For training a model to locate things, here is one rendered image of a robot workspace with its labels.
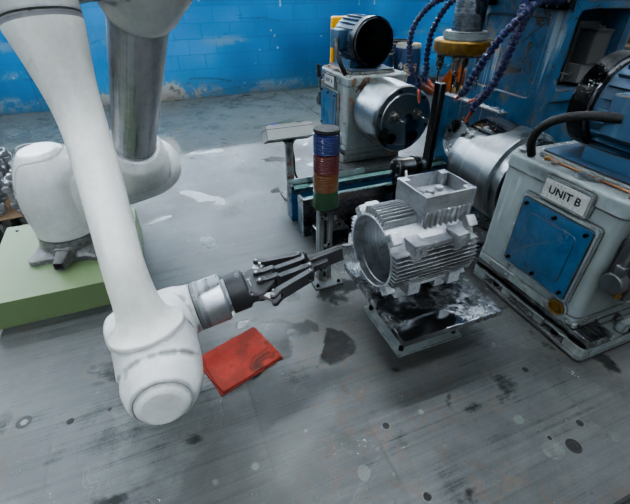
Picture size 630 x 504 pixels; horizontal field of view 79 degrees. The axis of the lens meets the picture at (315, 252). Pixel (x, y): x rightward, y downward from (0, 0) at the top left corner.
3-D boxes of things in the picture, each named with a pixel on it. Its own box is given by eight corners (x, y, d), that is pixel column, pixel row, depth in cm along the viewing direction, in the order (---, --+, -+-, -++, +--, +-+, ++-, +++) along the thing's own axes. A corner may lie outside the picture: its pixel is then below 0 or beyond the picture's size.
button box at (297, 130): (308, 138, 142) (306, 123, 141) (314, 135, 135) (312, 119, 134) (263, 144, 137) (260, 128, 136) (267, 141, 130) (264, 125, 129)
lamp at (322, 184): (332, 181, 95) (332, 164, 92) (342, 191, 90) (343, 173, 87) (309, 185, 93) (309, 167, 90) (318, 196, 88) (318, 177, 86)
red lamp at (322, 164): (332, 164, 92) (333, 145, 89) (343, 173, 87) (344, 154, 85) (309, 167, 90) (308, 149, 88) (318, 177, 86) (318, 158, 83)
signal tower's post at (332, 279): (331, 267, 111) (336, 121, 87) (343, 284, 105) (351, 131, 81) (305, 273, 109) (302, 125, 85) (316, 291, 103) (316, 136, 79)
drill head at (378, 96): (385, 125, 184) (391, 68, 170) (430, 150, 156) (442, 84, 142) (337, 131, 177) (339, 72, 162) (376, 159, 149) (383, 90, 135)
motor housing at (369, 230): (416, 244, 100) (429, 175, 89) (467, 288, 85) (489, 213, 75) (347, 262, 93) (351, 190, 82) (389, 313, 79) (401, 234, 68)
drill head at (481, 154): (482, 179, 134) (502, 104, 119) (589, 239, 102) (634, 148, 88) (421, 191, 126) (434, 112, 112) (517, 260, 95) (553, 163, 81)
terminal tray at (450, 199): (437, 197, 88) (443, 168, 84) (469, 219, 80) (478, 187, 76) (392, 207, 84) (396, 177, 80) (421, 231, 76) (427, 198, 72)
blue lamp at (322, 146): (333, 145, 89) (333, 126, 87) (344, 154, 85) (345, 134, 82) (308, 149, 88) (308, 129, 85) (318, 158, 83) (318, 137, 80)
